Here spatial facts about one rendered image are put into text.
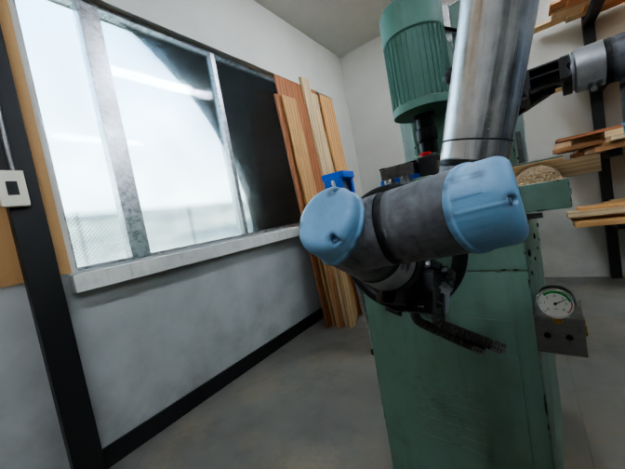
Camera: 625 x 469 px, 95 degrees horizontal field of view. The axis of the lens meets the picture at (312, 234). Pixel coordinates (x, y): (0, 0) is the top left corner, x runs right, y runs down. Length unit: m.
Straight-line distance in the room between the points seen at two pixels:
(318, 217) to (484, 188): 0.14
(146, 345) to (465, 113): 1.63
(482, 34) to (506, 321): 0.63
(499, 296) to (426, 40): 0.70
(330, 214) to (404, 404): 0.87
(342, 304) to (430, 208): 2.12
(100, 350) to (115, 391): 0.20
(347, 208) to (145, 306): 1.51
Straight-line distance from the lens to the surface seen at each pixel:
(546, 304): 0.76
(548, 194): 0.78
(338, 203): 0.27
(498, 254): 0.80
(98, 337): 1.65
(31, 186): 1.53
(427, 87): 0.95
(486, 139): 0.38
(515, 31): 0.40
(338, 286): 2.31
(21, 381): 1.62
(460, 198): 0.25
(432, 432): 1.09
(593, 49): 0.75
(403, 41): 1.00
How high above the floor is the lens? 0.92
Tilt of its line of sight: 4 degrees down
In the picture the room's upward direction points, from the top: 10 degrees counter-clockwise
